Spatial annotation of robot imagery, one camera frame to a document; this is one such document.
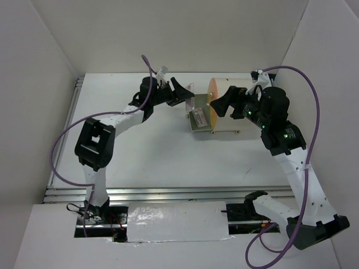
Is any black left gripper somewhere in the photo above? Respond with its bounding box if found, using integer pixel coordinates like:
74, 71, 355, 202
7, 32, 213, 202
150, 77, 194, 108

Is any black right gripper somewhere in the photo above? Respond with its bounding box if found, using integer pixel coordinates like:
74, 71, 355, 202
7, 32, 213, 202
210, 85, 269, 128

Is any cream cylindrical drawer organizer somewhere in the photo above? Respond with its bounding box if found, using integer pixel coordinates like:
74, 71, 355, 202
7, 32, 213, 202
208, 73, 257, 133

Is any orange drawer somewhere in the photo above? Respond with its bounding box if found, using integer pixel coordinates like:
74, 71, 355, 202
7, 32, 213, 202
208, 78, 218, 96
206, 92, 218, 128

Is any clear false lashes box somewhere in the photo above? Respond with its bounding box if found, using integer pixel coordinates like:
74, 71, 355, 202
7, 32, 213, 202
190, 108, 210, 130

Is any orange top drawer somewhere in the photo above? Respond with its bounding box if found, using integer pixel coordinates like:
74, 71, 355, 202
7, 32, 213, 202
208, 78, 218, 96

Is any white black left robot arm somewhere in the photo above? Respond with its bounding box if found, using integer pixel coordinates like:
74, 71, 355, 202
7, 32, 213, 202
75, 77, 195, 224

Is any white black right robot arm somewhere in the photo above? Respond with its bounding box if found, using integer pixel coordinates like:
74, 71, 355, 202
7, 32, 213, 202
210, 86, 350, 250

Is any white foil-taped cover panel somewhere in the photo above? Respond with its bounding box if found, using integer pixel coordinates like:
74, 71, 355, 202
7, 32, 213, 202
127, 201, 231, 243

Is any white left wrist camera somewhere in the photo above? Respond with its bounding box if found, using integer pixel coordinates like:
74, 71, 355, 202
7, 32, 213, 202
156, 66, 168, 81

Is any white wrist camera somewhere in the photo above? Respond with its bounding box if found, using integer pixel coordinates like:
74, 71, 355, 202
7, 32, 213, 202
156, 66, 168, 81
246, 70, 272, 95

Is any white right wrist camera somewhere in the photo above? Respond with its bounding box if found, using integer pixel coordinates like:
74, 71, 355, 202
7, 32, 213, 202
246, 70, 272, 95

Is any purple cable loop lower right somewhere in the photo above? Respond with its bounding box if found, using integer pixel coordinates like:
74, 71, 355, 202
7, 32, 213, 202
257, 224, 284, 253

